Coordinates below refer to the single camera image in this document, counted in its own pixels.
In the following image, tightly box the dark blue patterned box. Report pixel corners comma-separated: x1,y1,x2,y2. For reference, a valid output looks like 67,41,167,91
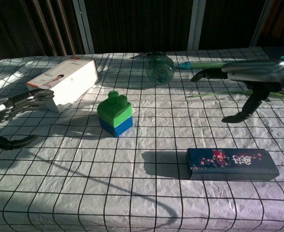
186,147,280,181

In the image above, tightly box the green toy syringe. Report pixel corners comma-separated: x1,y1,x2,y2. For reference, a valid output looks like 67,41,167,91
179,55,284,70

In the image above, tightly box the clear green spray bottle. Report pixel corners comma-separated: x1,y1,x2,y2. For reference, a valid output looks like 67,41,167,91
145,51,177,86

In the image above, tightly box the green and blue toy block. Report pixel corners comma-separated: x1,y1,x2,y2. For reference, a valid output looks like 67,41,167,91
97,90,132,128

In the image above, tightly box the blue toy object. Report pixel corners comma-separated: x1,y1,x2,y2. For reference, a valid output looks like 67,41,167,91
99,115,134,138

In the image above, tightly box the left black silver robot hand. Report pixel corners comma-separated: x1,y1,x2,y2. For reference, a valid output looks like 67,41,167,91
0,88,56,151

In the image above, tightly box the white carton box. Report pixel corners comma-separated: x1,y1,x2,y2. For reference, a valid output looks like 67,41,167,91
26,59,100,114

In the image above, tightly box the white window frame post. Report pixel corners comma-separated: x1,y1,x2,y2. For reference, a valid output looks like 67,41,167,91
187,0,207,51
72,0,95,55
249,0,276,48

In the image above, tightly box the white black checkered tablecloth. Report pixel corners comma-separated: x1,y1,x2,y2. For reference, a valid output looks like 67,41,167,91
0,46,284,232

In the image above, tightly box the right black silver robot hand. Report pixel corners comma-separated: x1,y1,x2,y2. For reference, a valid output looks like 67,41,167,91
191,58,284,124

